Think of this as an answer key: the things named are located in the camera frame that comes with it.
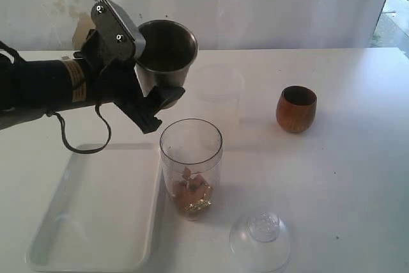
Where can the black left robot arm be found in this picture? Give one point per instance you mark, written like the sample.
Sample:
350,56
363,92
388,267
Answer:
31,89

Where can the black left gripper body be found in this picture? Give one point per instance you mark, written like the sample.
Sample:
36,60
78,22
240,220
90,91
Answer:
106,78

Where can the clear plastic tray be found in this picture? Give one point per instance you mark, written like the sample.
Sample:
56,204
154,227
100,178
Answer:
101,217

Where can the clear plastic dome lid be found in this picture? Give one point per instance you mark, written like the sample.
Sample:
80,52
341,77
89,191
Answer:
260,241

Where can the brown wooden cup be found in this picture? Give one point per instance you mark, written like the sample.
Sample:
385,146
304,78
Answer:
296,109

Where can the grey metal cup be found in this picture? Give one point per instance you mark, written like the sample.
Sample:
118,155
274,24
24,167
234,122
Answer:
171,48

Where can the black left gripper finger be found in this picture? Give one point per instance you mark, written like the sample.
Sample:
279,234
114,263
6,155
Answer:
142,109

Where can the clear glass jar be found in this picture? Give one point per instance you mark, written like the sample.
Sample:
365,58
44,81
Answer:
190,157

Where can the translucent plastic measuring cup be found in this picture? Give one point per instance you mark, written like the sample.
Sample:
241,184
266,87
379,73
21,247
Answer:
214,93

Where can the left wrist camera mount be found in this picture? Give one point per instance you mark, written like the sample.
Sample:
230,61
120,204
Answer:
117,30

